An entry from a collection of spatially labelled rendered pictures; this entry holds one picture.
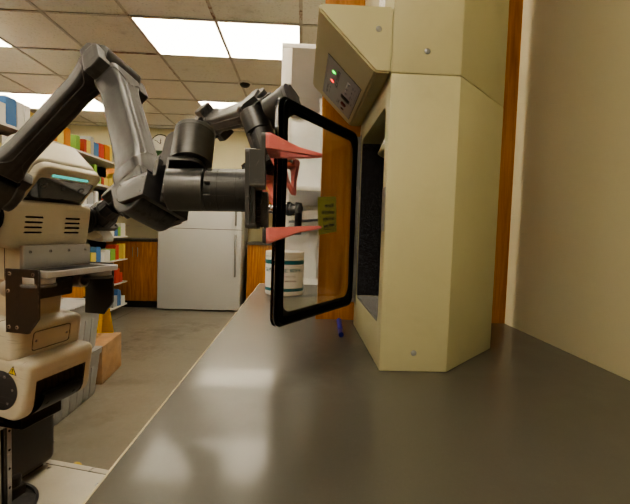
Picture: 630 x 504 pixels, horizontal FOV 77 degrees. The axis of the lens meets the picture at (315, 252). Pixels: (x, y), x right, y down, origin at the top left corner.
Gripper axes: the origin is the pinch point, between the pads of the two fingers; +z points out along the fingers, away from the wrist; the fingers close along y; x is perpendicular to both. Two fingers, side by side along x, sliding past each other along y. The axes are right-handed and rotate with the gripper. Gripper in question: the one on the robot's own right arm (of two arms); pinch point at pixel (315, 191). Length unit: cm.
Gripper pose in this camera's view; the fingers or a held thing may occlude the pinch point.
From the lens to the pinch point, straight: 54.6
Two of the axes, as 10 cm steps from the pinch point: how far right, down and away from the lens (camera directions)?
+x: -0.5, -0.4, 10.0
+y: 0.1, -10.0, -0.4
